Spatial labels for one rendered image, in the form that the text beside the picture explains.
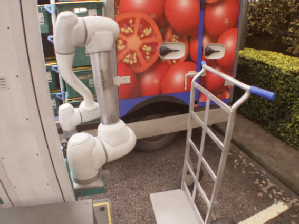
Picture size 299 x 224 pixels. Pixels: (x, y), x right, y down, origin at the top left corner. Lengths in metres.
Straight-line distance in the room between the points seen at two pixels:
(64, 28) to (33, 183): 0.70
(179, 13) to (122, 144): 1.43
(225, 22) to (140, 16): 0.98
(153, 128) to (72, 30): 1.59
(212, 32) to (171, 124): 1.12
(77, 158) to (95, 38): 0.57
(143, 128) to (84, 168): 1.30
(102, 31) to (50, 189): 0.77
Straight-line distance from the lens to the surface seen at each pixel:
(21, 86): 0.80
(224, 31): 2.42
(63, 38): 0.97
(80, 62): 1.79
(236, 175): 2.41
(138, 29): 1.94
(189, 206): 1.97
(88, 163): 1.04
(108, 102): 1.04
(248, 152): 2.78
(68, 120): 1.28
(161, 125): 2.31
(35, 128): 0.85
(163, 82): 2.11
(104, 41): 1.01
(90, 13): 1.76
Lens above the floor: 1.51
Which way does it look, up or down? 24 degrees down
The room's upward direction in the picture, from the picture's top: straight up
